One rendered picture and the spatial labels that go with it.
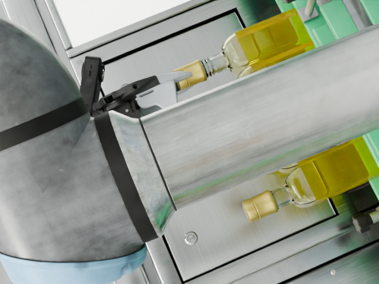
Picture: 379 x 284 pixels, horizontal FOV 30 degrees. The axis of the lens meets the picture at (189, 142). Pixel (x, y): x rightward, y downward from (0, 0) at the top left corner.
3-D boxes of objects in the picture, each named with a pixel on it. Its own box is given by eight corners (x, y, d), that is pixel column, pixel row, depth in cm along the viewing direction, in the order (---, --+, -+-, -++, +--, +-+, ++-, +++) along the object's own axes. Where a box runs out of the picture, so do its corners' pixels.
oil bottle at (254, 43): (336, 3, 115) (216, 52, 114) (342, -14, 110) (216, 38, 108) (352, 31, 114) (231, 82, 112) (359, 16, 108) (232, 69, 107)
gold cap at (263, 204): (276, 201, 102) (248, 213, 101) (279, 216, 104) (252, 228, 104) (266, 185, 104) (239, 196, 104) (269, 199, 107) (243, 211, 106)
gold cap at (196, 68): (198, 64, 112) (172, 75, 112) (197, 55, 108) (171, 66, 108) (207, 83, 111) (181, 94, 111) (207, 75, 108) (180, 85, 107)
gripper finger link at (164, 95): (204, 100, 106) (149, 127, 107) (188, 67, 108) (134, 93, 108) (201, 94, 103) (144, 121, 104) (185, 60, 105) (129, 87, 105)
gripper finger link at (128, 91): (164, 91, 108) (114, 115, 108) (160, 81, 108) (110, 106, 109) (158, 81, 103) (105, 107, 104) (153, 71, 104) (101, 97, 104)
